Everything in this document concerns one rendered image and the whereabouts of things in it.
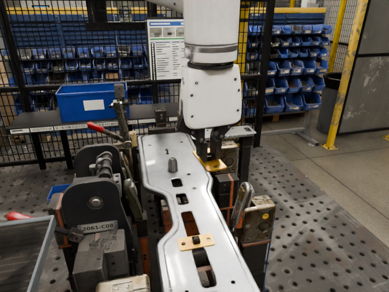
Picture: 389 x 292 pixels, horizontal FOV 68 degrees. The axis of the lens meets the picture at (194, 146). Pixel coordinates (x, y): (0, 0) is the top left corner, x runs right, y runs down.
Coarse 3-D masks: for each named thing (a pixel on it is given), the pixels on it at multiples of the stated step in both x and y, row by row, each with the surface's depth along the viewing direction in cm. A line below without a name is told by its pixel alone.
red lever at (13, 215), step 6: (6, 216) 52; (12, 216) 52; (18, 216) 52; (24, 216) 53; (30, 216) 54; (60, 228) 56; (72, 228) 57; (66, 234) 56; (72, 234) 56; (78, 234) 57; (72, 240) 57; (78, 240) 57
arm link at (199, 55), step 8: (184, 48) 45; (192, 48) 43; (200, 48) 42; (208, 48) 41; (216, 48) 42; (224, 48) 42; (232, 48) 43; (184, 56) 44; (192, 56) 43; (200, 56) 42; (208, 56) 42; (216, 56) 42; (224, 56) 42; (232, 56) 43; (200, 64) 44; (208, 64) 44; (216, 64) 44; (224, 64) 44
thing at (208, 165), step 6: (198, 156) 55; (210, 156) 53; (204, 162) 53; (210, 162) 53; (216, 162) 53; (222, 162) 53; (204, 168) 52; (210, 168) 51; (216, 168) 51; (222, 168) 51
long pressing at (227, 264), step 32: (160, 160) 103; (192, 160) 103; (160, 192) 85; (192, 192) 85; (224, 224) 73; (160, 256) 63; (192, 256) 63; (224, 256) 63; (192, 288) 56; (224, 288) 56; (256, 288) 56
